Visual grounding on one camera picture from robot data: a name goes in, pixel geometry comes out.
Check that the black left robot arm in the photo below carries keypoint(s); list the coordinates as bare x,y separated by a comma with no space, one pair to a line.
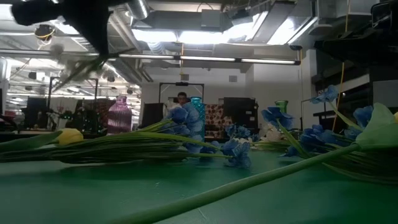
34,14

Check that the black monitor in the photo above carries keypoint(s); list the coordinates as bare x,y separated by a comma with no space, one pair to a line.
35,110

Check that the green table mat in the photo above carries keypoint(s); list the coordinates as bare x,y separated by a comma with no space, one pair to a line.
77,196

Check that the red patterned board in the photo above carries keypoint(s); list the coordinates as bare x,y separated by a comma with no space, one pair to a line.
217,118

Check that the long tube light fixture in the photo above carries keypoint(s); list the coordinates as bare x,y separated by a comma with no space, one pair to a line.
205,58

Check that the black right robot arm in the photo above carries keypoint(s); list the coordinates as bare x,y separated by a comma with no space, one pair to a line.
357,43

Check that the black ceiling camera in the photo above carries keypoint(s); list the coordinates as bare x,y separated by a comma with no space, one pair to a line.
44,32

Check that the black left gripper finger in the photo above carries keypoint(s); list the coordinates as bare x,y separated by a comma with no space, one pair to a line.
100,43

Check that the blue textured glass vase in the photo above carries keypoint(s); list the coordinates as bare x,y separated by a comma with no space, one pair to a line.
200,109

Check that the black panel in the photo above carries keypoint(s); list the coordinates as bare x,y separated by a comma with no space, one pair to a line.
152,115

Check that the purple ribbed glass vase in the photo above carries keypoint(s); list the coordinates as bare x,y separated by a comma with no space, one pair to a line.
119,118

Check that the black station frame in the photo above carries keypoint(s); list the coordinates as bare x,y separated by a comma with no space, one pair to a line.
182,83
49,93

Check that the black cabinet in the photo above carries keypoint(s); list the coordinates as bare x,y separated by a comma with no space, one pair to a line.
242,112

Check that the green glass vase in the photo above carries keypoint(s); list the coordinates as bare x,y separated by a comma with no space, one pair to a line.
282,105

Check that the silver ceiling duct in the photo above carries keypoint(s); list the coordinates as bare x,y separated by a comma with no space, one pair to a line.
138,8

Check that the whiteboard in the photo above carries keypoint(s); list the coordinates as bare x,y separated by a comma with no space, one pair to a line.
306,115

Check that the yellow artificial tulip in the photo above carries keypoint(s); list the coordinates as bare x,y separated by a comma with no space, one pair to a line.
70,136
377,130

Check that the person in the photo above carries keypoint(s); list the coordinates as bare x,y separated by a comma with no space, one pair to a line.
182,98

